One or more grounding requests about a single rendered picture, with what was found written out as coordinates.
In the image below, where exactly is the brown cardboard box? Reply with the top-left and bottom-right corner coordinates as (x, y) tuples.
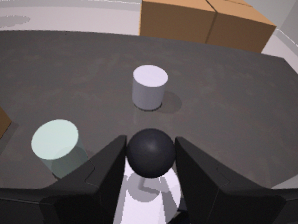
(0, 107), (12, 140)

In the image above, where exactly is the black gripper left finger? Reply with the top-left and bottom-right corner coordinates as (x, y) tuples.
(0, 135), (126, 224)

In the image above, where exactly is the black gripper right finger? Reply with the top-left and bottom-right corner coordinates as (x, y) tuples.
(174, 137), (298, 224)

